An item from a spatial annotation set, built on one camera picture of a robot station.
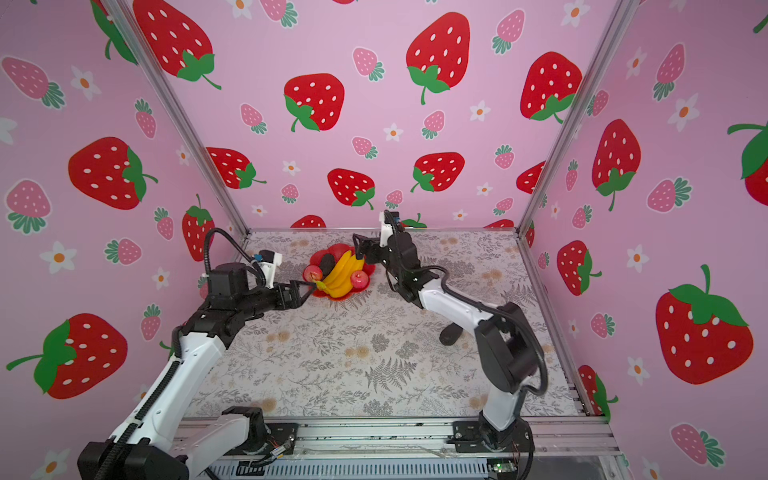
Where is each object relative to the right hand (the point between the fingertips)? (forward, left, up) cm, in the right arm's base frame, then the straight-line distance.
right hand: (364, 234), depth 83 cm
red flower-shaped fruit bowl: (+11, +14, -21) cm, 28 cm away
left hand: (-17, +13, -4) cm, 22 cm away
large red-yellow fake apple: (-1, +20, -19) cm, 27 cm away
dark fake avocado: (+6, +17, -22) cm, 29 cm away
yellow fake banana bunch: (-1, +12, -24) cm, 26 cm away
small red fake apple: (-1, +4, -20) cm, 21 cm away
